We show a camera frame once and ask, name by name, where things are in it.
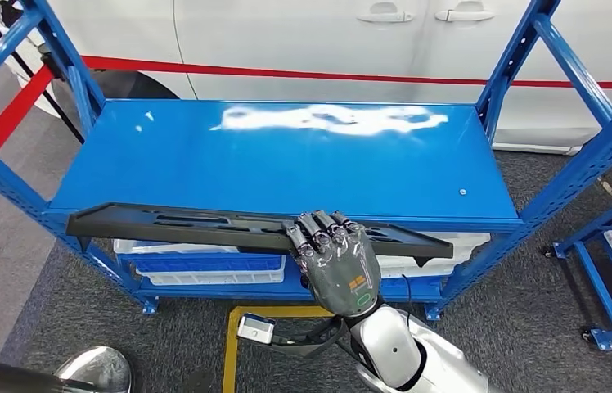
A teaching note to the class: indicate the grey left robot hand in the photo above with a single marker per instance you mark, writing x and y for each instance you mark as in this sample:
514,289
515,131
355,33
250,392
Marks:
198,382

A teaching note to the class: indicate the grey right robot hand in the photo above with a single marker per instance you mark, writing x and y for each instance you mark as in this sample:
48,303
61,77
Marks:
338,276

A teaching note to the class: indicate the black plastic plate frame part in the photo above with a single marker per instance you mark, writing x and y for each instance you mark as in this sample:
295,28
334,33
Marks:
121,225

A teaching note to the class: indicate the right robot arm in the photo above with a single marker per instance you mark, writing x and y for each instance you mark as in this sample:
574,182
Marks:
387,347

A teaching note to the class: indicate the blue metal shelf rack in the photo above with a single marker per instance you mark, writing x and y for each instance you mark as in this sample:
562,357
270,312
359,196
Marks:
203,163

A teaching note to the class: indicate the blue wheeled shelf rack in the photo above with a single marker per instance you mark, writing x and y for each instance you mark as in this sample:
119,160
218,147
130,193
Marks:
598,290

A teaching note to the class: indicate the chrome stanchion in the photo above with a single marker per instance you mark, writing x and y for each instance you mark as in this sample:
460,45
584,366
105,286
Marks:
94,369

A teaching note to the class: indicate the red barrier belt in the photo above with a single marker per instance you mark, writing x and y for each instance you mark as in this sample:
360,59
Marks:
284,72
8,119

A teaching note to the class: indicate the white car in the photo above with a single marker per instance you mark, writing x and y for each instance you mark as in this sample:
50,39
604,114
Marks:
284,32

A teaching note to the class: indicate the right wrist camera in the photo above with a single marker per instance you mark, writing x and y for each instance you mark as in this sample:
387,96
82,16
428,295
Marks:
256,328

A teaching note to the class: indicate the black barrier post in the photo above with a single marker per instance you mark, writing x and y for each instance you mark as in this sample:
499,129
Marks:
67,122

